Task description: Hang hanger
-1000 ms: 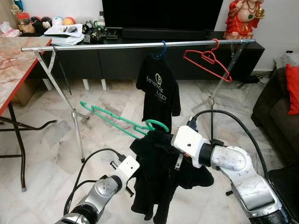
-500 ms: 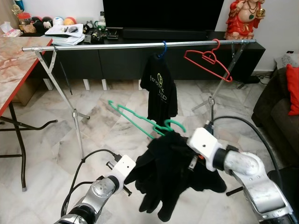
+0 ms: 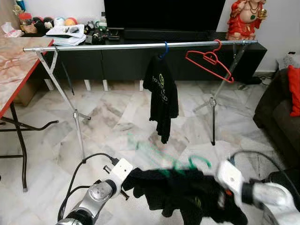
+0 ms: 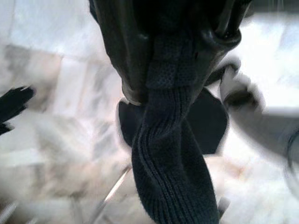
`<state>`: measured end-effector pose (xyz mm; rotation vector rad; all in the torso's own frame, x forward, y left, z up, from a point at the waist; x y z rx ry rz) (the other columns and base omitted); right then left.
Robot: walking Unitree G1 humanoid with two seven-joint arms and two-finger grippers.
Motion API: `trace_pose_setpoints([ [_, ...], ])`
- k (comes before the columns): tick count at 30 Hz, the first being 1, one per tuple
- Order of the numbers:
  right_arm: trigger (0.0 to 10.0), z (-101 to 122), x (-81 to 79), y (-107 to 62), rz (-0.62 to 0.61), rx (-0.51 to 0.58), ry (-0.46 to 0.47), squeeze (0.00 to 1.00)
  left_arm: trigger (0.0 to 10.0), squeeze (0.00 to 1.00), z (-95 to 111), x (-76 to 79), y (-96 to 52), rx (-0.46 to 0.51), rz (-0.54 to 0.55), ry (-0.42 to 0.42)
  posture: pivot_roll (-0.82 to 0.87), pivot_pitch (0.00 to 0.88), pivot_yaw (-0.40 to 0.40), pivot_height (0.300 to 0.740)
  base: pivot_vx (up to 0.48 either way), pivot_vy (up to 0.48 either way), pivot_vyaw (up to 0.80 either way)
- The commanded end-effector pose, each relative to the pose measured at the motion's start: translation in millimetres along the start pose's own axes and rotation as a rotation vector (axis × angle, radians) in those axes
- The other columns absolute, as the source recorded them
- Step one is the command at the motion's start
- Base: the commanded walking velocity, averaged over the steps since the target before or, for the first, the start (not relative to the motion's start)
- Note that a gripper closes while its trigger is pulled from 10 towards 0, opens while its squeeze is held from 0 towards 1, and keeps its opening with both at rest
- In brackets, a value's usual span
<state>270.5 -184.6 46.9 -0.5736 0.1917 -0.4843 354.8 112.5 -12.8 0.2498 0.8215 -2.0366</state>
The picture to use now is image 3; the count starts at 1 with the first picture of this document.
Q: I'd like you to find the red lid jar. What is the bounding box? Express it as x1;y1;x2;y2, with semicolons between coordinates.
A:
19;13;33;34

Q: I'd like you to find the silver metal clothes rack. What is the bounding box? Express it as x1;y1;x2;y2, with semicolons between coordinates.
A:
23;40;259;161

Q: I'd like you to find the black plush toy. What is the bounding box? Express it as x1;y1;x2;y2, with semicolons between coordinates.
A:
32;17;44;33
43;17;55;31

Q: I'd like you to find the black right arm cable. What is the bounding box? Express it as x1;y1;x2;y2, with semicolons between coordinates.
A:
228;150;300;197

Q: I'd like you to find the black hanging strap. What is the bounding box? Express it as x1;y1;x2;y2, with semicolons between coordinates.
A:
54;45;75;97

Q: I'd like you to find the black soundbar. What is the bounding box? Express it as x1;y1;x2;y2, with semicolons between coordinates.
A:
123;29;209;42

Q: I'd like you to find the trophy with blue ball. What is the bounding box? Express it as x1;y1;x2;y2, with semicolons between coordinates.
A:
13;0;25;15

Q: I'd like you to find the black TV cabinet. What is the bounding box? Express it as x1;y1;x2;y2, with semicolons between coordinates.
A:
28;30;268;92

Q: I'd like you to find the red plastic hanger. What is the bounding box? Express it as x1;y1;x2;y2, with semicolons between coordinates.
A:
185;39;235;84

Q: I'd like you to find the black yellow logo shirt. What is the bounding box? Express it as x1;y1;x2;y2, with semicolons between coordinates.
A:
123;167;248;225

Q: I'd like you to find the blue plastic hanger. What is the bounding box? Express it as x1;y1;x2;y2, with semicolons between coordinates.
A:
158;41;169;59

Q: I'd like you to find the black flat television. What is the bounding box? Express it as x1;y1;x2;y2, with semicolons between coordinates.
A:
104;0;226;32

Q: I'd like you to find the green plastic hanger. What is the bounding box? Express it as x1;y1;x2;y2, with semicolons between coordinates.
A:
127;134;212;178

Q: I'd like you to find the black fonemax print t-shirt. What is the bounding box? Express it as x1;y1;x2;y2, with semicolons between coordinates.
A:
142;55;180;144

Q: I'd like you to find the dark brown sofa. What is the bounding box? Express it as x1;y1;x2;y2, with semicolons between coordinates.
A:
254;66;300;172

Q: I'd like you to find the white tissue pack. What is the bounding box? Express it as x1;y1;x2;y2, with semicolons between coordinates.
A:
1;22;24;38

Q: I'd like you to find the white lace side table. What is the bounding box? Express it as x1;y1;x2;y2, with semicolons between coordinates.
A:
279;53;300;71

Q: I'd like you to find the clear plastic bottle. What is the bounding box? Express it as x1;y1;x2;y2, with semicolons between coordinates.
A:
99;12;107;29

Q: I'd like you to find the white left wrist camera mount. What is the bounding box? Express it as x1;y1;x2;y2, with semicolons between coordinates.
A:
109;158;134;188

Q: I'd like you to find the red cushion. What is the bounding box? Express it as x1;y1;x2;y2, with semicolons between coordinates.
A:
287;65;300;118

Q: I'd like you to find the marble top folding table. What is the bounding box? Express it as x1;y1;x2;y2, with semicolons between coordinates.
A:
0;37;59;192

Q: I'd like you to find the light wooden sideboard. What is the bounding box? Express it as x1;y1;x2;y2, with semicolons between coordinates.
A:
0;0;20;36

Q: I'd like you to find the red laughing buddha statue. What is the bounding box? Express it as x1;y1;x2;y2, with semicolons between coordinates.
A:
226;0;268;41

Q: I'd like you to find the light brown box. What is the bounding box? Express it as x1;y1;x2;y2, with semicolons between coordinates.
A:
14;82;40;107

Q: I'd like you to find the black floor power cable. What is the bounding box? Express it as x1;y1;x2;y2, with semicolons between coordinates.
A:
241;75;263;86

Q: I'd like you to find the white paper stack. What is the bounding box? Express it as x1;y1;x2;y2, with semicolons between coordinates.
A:
45;24;86;46

